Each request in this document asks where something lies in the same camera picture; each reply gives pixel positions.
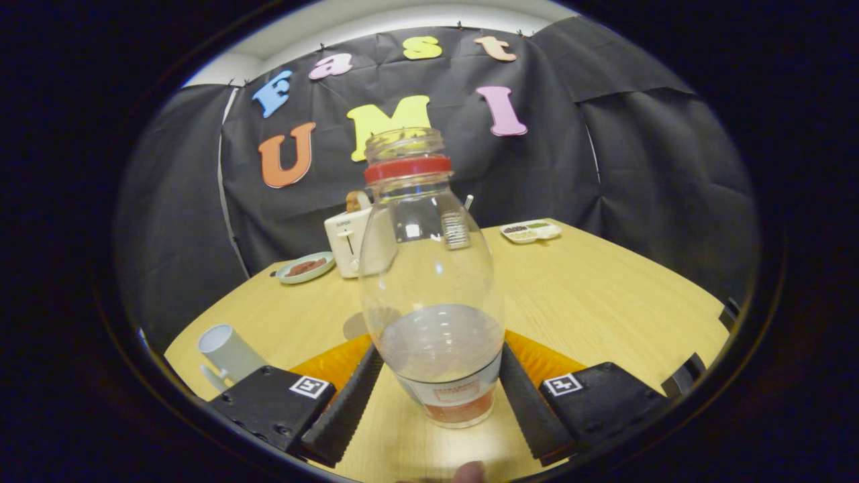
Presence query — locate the pale green plate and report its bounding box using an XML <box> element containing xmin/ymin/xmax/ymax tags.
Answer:
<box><xmin>276</xmin><ymin>252</ymin><xmax>336</xmax><ymax>285</ymax></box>

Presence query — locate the white cup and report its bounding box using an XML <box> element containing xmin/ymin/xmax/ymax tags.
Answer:
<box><xmin>197</xmin><ymin>324</ymin><xmax>269</xmax><ymax>393</ymax></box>

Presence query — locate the wooden table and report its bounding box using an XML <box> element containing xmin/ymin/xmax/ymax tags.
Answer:
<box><xmin>164</xmin><ymin>218</ymin><xmax>731</xmax><ymax>481</ymax></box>

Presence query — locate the clear plastic juice bottle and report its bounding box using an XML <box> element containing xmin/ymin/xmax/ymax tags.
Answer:
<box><xmin>358</xmin><ymin>127</ymin><xmax>505</xmax><ymax>429</ymax></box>

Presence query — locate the white toaster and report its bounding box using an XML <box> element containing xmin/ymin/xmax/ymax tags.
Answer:
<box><xmin>324</xmin><ymin>205</ymin><xmax>376</xmax><ymax>279</ymax></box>

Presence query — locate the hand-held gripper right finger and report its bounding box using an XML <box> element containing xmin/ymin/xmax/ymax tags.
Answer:
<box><xmin>498</xmin><ymin>330</ymin><xmax>673</xmax><ymax>468</ymax></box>

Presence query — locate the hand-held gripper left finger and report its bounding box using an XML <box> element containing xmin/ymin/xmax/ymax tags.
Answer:
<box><xmin>207</xmin><ymin>333</ymin><xmax>385</xmax><ymax>468</ymax></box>

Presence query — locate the white divided tray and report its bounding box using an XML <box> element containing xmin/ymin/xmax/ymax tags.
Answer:
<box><xmin>500</xmin><ymin>220</ymin><xmax>563</xmax><ymax>244</ymax></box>

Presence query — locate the metal wire basket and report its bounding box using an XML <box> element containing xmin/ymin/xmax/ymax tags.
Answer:
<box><xmin>440</xmin><ymin>211</ymin><xmax>472</xmax><ymax>251</ymax></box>

